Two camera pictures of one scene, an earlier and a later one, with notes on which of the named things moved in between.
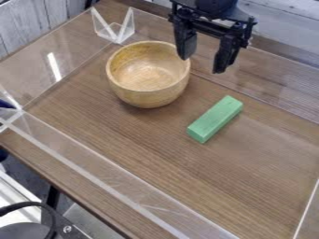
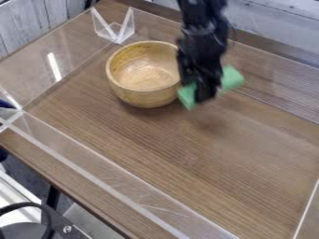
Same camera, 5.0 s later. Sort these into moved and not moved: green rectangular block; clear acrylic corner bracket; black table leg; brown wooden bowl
Moved: green rectangular block
Not moved: clear acrylic corner bracket; brown wooden bowl; black table leg
